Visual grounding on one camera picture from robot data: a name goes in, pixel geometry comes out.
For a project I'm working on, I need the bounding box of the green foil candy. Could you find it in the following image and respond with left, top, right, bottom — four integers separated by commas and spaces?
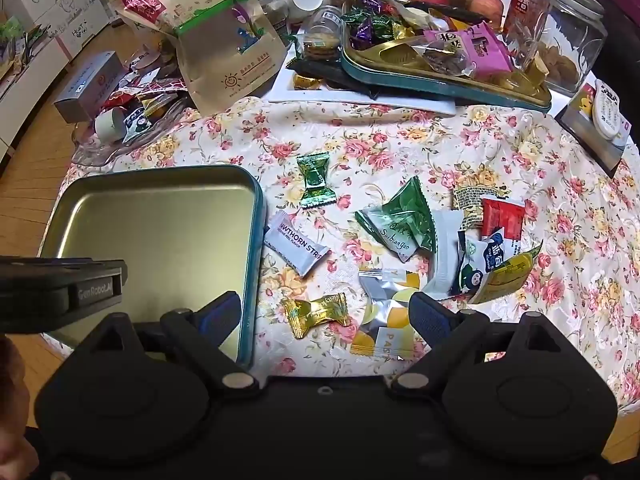
296, 152, 331, 208

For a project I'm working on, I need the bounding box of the long white snack packet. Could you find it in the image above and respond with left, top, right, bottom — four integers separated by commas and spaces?
425, 209, 473, 301

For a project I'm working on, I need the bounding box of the yellow green snack packet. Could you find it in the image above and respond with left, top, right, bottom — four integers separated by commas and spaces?
470, 241, 544, 305

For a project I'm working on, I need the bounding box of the grey cardboard box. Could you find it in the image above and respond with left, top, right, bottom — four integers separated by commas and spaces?
54, 51, 129, 124

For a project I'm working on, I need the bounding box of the white strip snack packet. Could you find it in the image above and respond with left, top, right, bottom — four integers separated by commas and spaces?
263, 211, 331, 278

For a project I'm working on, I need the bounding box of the glass cookie jar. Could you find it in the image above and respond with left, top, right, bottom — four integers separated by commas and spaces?
502, 0, 608, 97

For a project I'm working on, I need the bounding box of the white remote control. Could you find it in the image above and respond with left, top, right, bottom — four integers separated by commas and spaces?
590, 80, 632, 141

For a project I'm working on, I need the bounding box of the red white snack packet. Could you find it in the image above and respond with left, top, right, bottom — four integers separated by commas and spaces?
481, 197, 526, 242

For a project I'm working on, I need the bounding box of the gold foil candy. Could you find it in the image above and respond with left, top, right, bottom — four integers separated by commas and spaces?
281, 292, 348, 340

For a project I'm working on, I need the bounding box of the clear brown snack packet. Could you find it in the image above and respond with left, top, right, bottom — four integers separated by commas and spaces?
411, 42, 476, 80

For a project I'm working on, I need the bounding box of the red printed packet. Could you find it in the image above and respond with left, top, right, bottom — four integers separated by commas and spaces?
502, 0, 549, 38

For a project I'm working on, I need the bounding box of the beige brown patterned packet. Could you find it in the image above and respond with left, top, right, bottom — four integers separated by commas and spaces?
452, 185, 493, 232

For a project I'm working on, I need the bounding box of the pile of foil candies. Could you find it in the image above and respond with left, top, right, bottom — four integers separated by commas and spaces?
342, 0, 426, 51

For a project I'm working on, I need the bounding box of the red label paper pouch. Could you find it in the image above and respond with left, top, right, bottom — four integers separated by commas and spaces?
107, 0, 169, 27

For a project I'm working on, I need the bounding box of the pink snack packet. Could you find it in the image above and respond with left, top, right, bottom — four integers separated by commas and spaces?
424, 24, 516, 80

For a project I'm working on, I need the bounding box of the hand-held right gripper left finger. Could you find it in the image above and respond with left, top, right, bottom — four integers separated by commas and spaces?
75, 291, 260, 401

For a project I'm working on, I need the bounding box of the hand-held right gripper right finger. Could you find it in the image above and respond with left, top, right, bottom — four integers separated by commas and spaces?
391, 292, 576, 397

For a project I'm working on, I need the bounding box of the white cabinet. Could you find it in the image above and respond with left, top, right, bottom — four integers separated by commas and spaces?
0, 0, 118, 161

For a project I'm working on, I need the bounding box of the green leaf snack packet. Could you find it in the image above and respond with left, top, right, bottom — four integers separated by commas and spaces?
355, 176, 436, 263

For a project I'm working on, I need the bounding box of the silver yellow snack packet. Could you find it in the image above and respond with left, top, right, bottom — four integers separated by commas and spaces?
350, 270, 422, 361

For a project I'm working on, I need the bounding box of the blue white panda packet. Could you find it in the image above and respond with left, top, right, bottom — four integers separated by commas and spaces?
450, 227, 507, 298
121, 109, 152, 145

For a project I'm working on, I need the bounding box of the small glass jar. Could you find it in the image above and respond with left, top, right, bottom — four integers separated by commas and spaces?
302, 5, 347, 63

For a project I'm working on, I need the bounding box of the dark-edged picture book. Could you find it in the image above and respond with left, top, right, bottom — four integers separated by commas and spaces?
554, 82, 637, 179

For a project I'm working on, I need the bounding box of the kraft paper bag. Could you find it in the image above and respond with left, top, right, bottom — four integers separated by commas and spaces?
170, 0, 290, 115

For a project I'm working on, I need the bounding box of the pile of mixed snack packets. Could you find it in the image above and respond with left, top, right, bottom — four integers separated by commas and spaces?
100, 47, 191, 133

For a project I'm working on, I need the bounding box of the floral tablecloth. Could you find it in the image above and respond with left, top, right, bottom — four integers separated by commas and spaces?
60, 95, 640, 416

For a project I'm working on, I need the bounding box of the teal gold snack tin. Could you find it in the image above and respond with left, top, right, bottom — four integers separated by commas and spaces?
341, 2, 553, 113

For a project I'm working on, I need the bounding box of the clear glass plate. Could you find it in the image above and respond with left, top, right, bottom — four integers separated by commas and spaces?
71, 110, 201, 166

